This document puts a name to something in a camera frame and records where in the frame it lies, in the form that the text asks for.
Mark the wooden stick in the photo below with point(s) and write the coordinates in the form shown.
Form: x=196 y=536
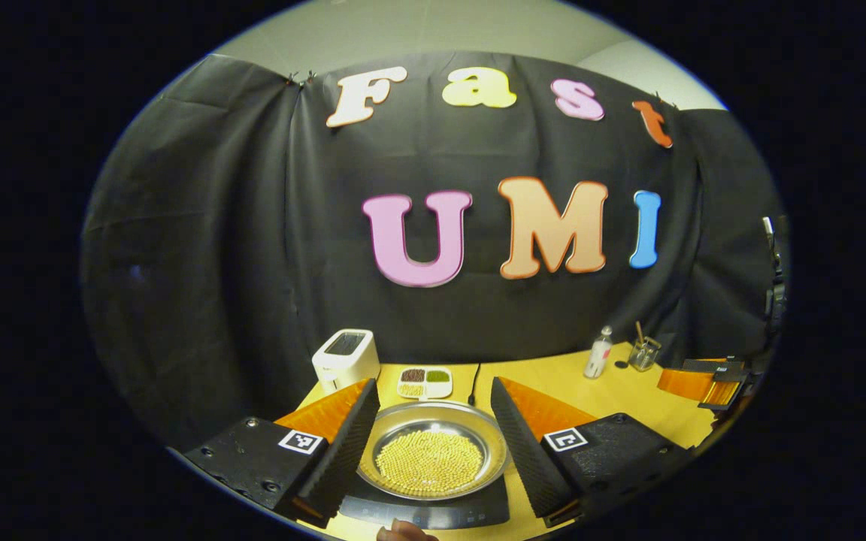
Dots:
x=639 y=332

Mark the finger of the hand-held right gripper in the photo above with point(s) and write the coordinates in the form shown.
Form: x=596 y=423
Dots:
x=722 y=392
x=685 y=383

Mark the white divided dish of beans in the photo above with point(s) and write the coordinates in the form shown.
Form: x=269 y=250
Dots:
x=424 y=382

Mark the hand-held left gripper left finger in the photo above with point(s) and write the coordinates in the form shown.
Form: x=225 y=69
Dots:
x=343 y=451

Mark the clear bottle with pink label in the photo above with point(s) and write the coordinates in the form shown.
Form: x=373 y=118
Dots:
x=597 y=359

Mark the black induction cooktop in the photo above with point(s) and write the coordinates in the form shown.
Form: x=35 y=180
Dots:
x=433 y=515

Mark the pile of yellow soybeans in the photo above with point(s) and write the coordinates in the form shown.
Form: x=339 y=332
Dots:
x=429 y=458

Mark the white toaster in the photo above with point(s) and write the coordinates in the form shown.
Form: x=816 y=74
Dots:
x=344 y=359

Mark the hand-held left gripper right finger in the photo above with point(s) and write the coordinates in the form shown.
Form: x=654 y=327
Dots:
x=527 y=458

